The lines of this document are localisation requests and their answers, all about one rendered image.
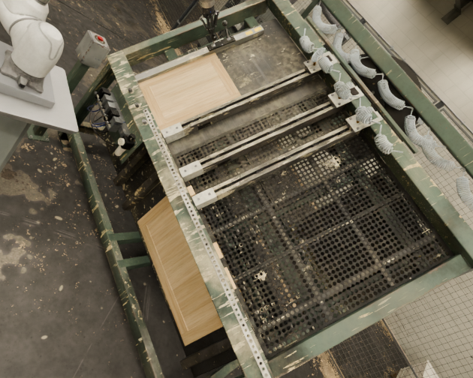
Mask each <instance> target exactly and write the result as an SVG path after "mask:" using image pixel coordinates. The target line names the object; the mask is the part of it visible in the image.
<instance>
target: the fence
mask: <svg viewBox="0 0 473 378"><path fill-rule="evenodd" d="M258 27H261V28H262V26H261V25H260V26H257V27H255V28H252V29H249V30H248V31H251V30H252V32H253V33H252V34H249V35H246V33H245V32H248V31H245V32H242V33H240V34H237V35H234V36H233V37H234V38H235V40H236V41H234V42H232V43H229V44H227V45H224V46H222V47H219V48H218V49H214V50H212V51H209V50H208V48H207V47H205V48H203V49H199V50H198V51H195V52H192V53H190V54H188V55H184V56H183V57H180V58H177V59H175V60H173V61H170V62H168V63H166V64H163V65H160V66H158V67H155V68H153V69H151V70H148V71H145V72H143V73H140V74H138V75H136V76H135V78H136V80H137V82H138V83H141V82H143V81H146V80H149V79H151V78H153V77H156V76H158V75H160V74H163V73H166V72H168V71H171V70H173V69H175V68H178V67H180V66H183V65H186V64H188V63H190V62H192V61H195V60H197V59H200V58H203V57H204V56H207V55H210V54H212V53H215V54H216V53H219V52H221V51H224V50H227V49H229V48H231V47H234V46H236V45H238V44H241V43H244V42H246V41H249V40H251V39H253V38H256V37H258V36H261V35H263V34H264V29H263V28H262V29H261V30H259V31H255V30H254V29H256V28H258Z"/></svg>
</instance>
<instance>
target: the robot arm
mask: <svg viewBox="0 0 473 378"><path fill-rule="evenodd" d="M49 1H50V0H0V22H1V24H2V25H3V27H4V28H5V30H6V32H7V33H8V34H9V35H10V36H11V41H12V45H13V48H14V51H13V52H12V51H10V50H8V49H7V50H6V51H5V60H4V62H3V65H2V67H0V73H1V74H3V75H5V76H8V77H10V78H12V79H14V80H16V81H18V86H19V87H20V88H22V89H24V88H25V86H28V87H29V88H31V89H34V90H35V91H36V92H38V93H40V94H42V93H43V91H44V89H43V84H44V78H45V76H46V75H47V74H48V73H49V72H50V71H51V70H52V69H53V68H54V66H55V65H56V63H57V62H58V60H59V59H60V57H61V55H62V52H63V48H64V40H63V37H62V35H61V33H60V32H59V30H58V29H57V28H55V27H54V26H53V25H50V24H49V23H48V22H46V19H47V14H48V13H49V8H48V4H47V3H48V2H49ZM199 1H200V5H201V7H202V11H203V13H202V16H199V18H200V20H201V21H202V23H203V25H204V27H205V29H206V30H208V32H209V33H210V37H212V35H213V32H215V30H214V29H215V27H216V26H217V21H218V15H219V12H218V10H215V8H214V4H215V0H199ZM214 14H215V16H214ZM213 16H214V22H213ZM203 18H206V23H207V27H206V23H205V22H204V20H203ZM209 19H210V22H211V26H212V27H211V26H210V23H209Z"/></svg>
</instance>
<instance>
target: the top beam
mask: <svg viewBox="0 0 473 378"><path fill-rule="evenodd" d="M267 7H268V8H269V9H270V10H271V12H272V13H273V15H274V16H275V17H276V19H277V20H278V21H279V22H280V24H281V25H282V27H283V28H284V29H285V31H286V32H287V33H288V34H289V36H290V37H291V38H292V40H293V41H294V43H295V44H296V45H297V46H298V47H299V49H300V50H301V52H302V53H303V55H304V56H305V57H306V58H307V59H308V60H309V59H312V55H313V54H314V53H315V52H316V51H318V50H317V49H314V50H313V52H311V53H307V52H306V51H304V50H303V49H302V47H301V46H300V42H299V39H300V38H301V37H302V36H303V35H304V29H306V33H305V36H308V38H309V40H310V41H311V42H312V43H314V45H315V48H322V47H323V48H324V44H323V43H322V42H321V40H320V39H319V38H318V36H317V35H316V34H315V33H314V32H313V31H312V29H311V28H310V27H309V25H308V24H307V23H306V21H305V20H304V19H303V18H302V17H301V16H300V14H299V13H298V12H297V10H296V9H295V8H294V6H293V5H292V4H291V3H290V2H289V1H288V0H267ZM333 70H336V71H340V72H335V71H331V72H330V73H325V72H323V71H322V70H319V76H320V77H321V78H322V80H323V81H324V82H325V83H326V84H327V86H328V87H329V89H330V90H331V92H332V93H334V92H335V89H334V84H335V83H337V82H338V81H339V73H341V77H340V82H343V83H344V84H346V83H348V82H351V83H352V81H351V78H350V77H349V75H348V74H347V73H346V72H345V70H344V69H343V68H342V66H341V65H340V64H339V63H338V62H337V63H335V64H334V65H333ZM359 106H361V107H366V108H367V107H371V103H370V102H369V100H368V99H367V98H366V96H365V95H364V96H362V97H361V104H360V98H358V99H356V100H353V101H351V102H349V103H347V104H344V106H343V107H344V108H345V110H346V111H347V113H348V114H349V116H354V115H356V112H355V110H356V109H357V108H358V107H359ZM378 122H380V124H377V123H374V124H372V125H370V126H368V127H365V128H364V129H362V130H361V131H362V132H363V134H364V135H365V136H366V138H367V139H368V141H370V143H371V144H372V146H373V147H374V148H375V150H376V151H377V153H379V155H380V156H381V158H382V159H383V160H384V162H385V163H386V165H388V167H389V168H390V170H391V171H392V172H393V174H394V175H395V176H396V177H397V178H398V180H399V181H400V183H401V184H402V186H403V187H404V188H405V189H406V190H407V192H408V193H409V195H410V196H411V198H412V199H413V200H414V201H415V202H416V204H417V205H418V207H419V208H420V210H421V211H422V212H423V213H424V214H425V216H426V217H427V219H428V220H429V222H430V223H431V224H432V225H433V226H434V227H435V229H436V230H437V232H438V233H439V235H440V236H441V237H442V238H443V239H444V241H445V242H446V244H447V245H448V247H449V248H450V249H451V250H452V251H453V253H454V254H461V255H463V256H464V257H465V259H466V260H467V262H468V263H469V265H470V266H471V269H473V230H472V229H471V227H470V226H469V225H468V224H467V223H466V222H465V220H464V219H463V218H462V216H461V215H460V214H459V212H458V211H457V210H456V209H455V208H454V207H453V205H452V204H451V203H450V201H449V200H448V199H447V197H446V196H445V195H444V194H443V193H442V192H441V190H440V189H439V188H438V186H437V185H436V184H435V182H434V181H433V180H432V179H431V178H430V177H429V175H428V174H427V173H426V171H425V170H424V169H423V167H422V166H421V165H420V164H419V163H418V162H417V160H416V159H415V158H414V156H413V155H412V154H411V152H410V151H409V150H408V149H407V148H406V147H405V145H404V144H403V143H402V141H401V140H400V139H399V137H398V136H397V135H396V134H395V133H394V132H393V130H392V129H391V128H390V126H389V125H388V124H387V123H386V121H385V120H384V119H383V120H381V121H378ZM381 125H382V127H381V135H385V136H386V137H387V140H388V141H389V143H391V144H393V150H396V151H401V152H403V153H399V152H394V151H392V152H391V153H389V154H385V153H382V151H380V149H378V147H377V146H376V144H375V140H374V137H376V135H378V134H379V131H380V126H381Z"/></svg>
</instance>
